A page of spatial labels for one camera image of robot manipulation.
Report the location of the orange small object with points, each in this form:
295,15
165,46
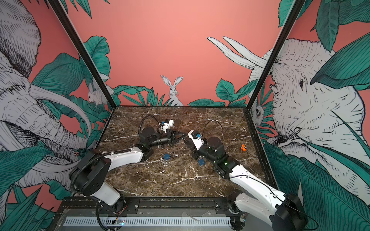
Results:
243,147

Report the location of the black front mounting rail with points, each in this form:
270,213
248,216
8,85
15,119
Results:
132,204

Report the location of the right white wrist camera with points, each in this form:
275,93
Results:
196,139

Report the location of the white slotted cable duct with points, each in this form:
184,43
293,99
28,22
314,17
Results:
148,221

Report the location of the left black frame post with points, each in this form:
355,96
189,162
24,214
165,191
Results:
76,40

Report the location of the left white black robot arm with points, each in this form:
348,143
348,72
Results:
89,176

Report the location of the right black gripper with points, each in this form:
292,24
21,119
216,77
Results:
196,153

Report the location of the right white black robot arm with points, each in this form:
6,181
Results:
280,211

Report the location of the right black frame post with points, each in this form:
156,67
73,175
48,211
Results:
291,18

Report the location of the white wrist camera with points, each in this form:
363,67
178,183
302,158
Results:
196,139
166,125

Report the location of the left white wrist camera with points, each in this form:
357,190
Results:
166,125

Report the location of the black frame post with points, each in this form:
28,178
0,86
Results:
291,18
76,40

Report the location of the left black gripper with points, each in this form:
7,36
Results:
171,137

